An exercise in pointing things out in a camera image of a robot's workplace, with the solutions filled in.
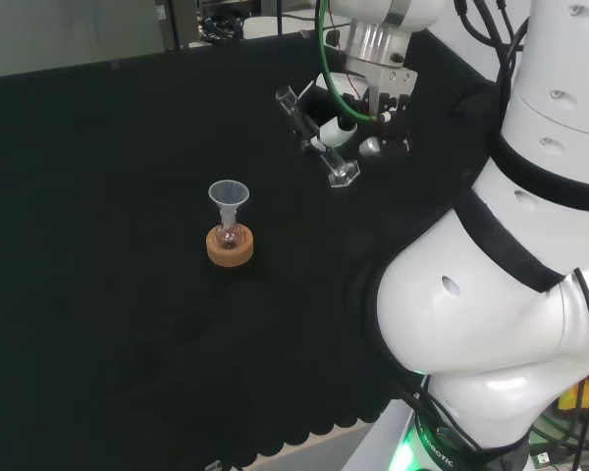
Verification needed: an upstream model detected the yellow stop button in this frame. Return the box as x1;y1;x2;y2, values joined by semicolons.
556;370;589;424

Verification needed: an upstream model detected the clear graduated cylinder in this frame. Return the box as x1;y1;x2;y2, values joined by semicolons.
274;85;362;189

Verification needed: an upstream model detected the black bench cloth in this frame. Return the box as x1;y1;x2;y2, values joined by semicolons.
0;32;521;471

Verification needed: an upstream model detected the clear plastic funnel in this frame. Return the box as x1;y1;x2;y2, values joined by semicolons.
207;180;250;225

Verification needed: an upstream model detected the cork ring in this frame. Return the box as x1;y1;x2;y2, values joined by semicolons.
205;223;255;269

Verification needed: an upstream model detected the green cable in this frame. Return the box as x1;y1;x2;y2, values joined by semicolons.
315;0;390;124

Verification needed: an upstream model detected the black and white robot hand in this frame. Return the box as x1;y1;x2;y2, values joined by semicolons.
298;67;419;160

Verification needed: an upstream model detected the small glass round-bottom flask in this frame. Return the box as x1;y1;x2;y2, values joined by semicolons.
214;219;242;250

